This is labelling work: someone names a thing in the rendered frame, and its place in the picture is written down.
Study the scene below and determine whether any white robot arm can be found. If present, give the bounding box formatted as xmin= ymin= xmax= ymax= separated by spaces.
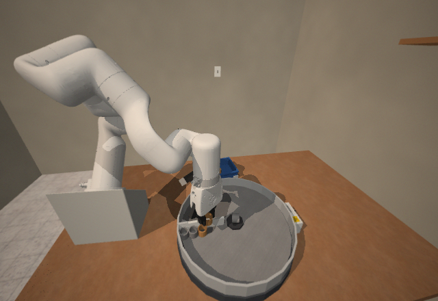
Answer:
xmin=14 ymin=35 xmax=221 ymax=192

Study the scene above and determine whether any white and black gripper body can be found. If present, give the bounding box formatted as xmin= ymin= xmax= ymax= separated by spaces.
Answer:
xmin=190 ymin=176 xmax=222 ymax=217

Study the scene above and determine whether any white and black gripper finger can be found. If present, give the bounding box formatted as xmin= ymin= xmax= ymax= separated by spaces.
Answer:
xmin=189 ymin=203 xmax=206 ymax=226
xmin=209 ymin=206 xmax=216 ymax=218

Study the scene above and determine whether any grey metal bushing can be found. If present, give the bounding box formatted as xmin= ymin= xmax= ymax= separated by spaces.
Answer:
xmin=188 ymin=225 xmax=198 ymax=239
xmin=179 ymin=227 xmax=189 ymax=240
xmin=232 ymin=213 xmax=240 ymax=223

